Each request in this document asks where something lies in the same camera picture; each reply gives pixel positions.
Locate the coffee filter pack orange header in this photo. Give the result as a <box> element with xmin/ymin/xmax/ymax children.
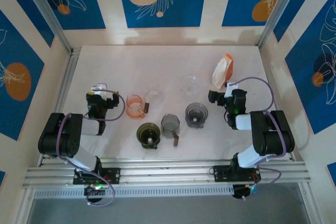
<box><xmin>211</xmin><ymin>52</ymin><xmax>235</xmax><ymax>90</ymax></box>

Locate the orange plastic dripper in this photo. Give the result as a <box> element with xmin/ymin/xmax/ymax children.
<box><xmin>125</xmin><ymin>93</ymin><xmax>147</xmax><ymax>119</ymax></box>

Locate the grey transparent coffee dripper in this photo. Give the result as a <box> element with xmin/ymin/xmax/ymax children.
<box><xmin>184</xmin><ymin>102</ymin><xmax>210</xmax><ymax>130</ymax></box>

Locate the black base electronics box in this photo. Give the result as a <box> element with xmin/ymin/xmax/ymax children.
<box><xmin>232</xmin><ymin>183</ymin><xmax>257</xmax><ymax>201</ymax></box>
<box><xmin>83</xmin><ymin>184</ymin><xmax>106</xmax><ymax>199</ymax></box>

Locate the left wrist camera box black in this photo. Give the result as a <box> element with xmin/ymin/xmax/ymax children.
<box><xmin>106</xmin><ymin>93</ymin><xmax>121</xmax><ymax>109</ymax></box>

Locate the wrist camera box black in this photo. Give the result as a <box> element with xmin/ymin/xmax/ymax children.
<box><xmin>208</xmin><ymin>90</ymin><xmax>224</xmax><ymax>107</ymax></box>
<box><xmin>106</xmin><ymin>93</ymin><xmax>121</xmax><ymax>109</ymax></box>

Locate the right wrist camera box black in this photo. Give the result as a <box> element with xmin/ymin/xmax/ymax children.
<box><xmin>208</xmin><ymin>90</ymin><xmax>224</xmax><ymax>107</ymax></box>

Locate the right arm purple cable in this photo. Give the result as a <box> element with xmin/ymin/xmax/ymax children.
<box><xmin>225</xmin><ymin>77</ymin><xmax>287</xmax><ymax>201</ymax></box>

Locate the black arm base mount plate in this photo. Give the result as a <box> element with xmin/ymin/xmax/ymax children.
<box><xmin>72</xmin><ymin>167</ymin><xmax>121</xmax><ymax>185</ymax></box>
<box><xmin>213</xmin><ymin>164</ymin><xmax>261</xmax><ymax>184</ymax></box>

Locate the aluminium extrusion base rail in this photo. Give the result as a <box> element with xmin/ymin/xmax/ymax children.
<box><xmin>22</xmin><ymin>157</ymin><xmax>312</xmax><ymax>189</ymax></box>

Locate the aluminium frame post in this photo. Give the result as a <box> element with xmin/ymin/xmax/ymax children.
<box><xmin>257</xmin><ymin>0</ymin><xmax>302</xmax><ymax>49</ymax></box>
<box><xmin>19</xmin><ymin>0</ymin><xmax>75</xmax><ymax>55</ymax></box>

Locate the grey slotted cable duct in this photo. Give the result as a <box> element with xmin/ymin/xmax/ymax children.
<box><xmin>34</xmin><ymin>185</ymin><xmax>234</xmax><ymax>199</ymax></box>

